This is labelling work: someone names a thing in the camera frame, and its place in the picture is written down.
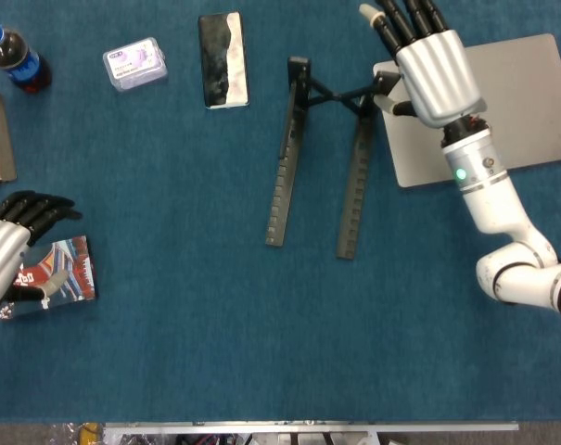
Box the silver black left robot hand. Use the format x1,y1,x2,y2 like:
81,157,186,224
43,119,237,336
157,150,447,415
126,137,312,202
0,189,83,314

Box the crumpled clear plastic wrap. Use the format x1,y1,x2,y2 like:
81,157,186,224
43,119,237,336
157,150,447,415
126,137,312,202
47,422,84,445

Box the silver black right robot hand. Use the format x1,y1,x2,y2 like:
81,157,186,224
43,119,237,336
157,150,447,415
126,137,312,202
358,0,489,130

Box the silver apple laptop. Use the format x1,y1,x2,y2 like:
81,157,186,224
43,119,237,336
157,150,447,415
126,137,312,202
372,32,561,189

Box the clear plastic box purple label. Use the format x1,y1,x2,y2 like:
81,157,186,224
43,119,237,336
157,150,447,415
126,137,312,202
102,37,169,93

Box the red blue illustrated book box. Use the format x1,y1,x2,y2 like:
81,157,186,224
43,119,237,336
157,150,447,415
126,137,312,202
0,235,98,321

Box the yellow object under table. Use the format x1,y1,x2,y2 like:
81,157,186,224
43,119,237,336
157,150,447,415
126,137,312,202
78,422,100,445

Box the teal table cloth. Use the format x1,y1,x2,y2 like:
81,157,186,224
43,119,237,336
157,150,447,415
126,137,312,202
0,0,561,424

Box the cola bottle blue cap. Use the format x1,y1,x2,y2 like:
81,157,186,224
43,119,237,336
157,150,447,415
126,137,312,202
0,19,53,95

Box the black folding laptop stand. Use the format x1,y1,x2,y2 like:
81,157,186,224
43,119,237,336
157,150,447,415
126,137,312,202
264,55,402,261

